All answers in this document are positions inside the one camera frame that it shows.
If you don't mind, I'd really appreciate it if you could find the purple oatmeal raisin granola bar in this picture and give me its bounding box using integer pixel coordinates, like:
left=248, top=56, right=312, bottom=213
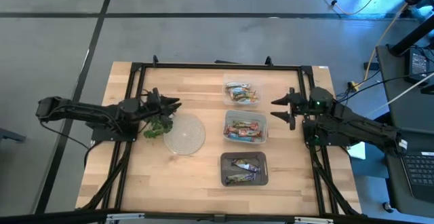
left=224, top=172, right=257, bottom=185
left=231, top=158, right=261, bottom=174

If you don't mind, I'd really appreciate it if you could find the white paper sheet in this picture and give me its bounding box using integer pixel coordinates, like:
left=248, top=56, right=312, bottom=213
left=347, top=142, right=367, bottom=160

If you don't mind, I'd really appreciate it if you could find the black power adapter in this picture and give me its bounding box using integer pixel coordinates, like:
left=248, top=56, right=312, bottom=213
left=405, top=47, right=432, bottom=86

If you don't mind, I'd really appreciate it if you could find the black stand foot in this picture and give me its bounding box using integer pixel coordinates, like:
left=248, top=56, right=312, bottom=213
left=0, top=127, right=27, bottom=144

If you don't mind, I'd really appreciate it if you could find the dark grey plastic bin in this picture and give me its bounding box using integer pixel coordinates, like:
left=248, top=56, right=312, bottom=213
left=220, top=151, right=270, bottom=187

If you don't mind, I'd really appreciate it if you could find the black stand pole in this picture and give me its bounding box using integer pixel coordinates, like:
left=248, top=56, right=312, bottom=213
left=388, top=22, right=434, bottom=57

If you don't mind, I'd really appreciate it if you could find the black aluminium table frame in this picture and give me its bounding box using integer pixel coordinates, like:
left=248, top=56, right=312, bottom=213
left=76, top=54, right=362, bottom=218

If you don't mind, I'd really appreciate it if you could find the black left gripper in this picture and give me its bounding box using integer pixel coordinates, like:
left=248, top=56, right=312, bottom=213
left=144, top=88, right=183, bottom=118

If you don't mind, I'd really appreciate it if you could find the light grey plastic bin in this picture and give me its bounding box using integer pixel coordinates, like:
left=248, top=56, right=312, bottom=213
left=222, top=109, right=269, bottom=146

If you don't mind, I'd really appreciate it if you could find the black cable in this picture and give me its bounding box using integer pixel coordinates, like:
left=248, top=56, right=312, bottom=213
left=335, top=70, right=434, bottom=103

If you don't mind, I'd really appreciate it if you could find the black laptop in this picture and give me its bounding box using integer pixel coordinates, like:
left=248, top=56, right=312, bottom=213
left=401, top=151, right=434, bottom=204

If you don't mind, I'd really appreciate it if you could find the green leafy plant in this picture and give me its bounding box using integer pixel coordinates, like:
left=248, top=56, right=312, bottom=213
left=142, top=113, right=174, bottom=139

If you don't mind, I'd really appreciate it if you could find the dark grey side desk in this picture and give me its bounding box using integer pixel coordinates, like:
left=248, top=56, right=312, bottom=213
left=374, top=43, right=434, bottom=218

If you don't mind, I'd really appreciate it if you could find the white cable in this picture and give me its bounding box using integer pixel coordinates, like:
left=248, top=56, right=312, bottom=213
left=366, top=80, right=434, bottom=117

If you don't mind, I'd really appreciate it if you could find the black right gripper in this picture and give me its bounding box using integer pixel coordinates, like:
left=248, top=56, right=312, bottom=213
left=270, top=88, right=311, bottom=131

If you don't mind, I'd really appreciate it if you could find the round white woven mat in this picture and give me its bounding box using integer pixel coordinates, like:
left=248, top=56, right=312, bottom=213
left=163, top=113, right=207, bottom=156

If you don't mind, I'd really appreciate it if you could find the clear plastic bin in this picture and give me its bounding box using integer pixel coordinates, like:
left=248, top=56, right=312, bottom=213
left=222, top=73, right=264, bottom=108

